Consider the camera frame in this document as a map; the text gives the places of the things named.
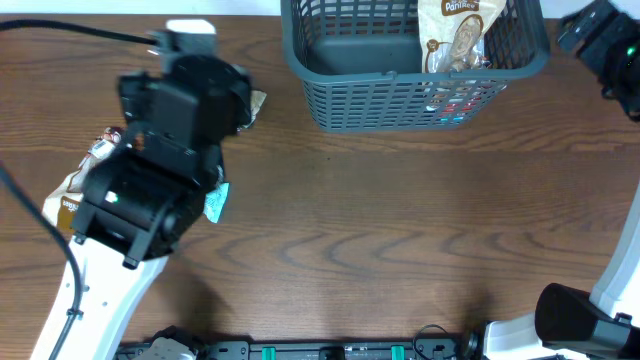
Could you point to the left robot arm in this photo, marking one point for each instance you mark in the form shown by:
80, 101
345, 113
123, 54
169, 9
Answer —
138, 202

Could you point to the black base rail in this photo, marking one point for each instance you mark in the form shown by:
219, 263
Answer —
173, 343

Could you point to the blue multicolour snack pack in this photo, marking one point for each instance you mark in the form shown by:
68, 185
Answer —
456, 102

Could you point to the grey plastic basket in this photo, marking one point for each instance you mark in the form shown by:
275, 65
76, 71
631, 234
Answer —
360, 62

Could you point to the beige snack bag top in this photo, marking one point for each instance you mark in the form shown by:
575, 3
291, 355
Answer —
257, 100

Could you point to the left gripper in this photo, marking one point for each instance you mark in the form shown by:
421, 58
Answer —
229, 106

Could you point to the beige brown snack bag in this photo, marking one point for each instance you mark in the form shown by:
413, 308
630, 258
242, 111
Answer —
451, 33
62, 204

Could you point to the mint green snack packet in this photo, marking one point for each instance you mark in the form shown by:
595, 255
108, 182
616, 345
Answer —
215, 200

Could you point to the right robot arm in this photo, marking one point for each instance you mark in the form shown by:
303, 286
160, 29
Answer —
569, 323

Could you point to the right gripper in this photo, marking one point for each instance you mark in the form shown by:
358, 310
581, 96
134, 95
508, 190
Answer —
619, 28

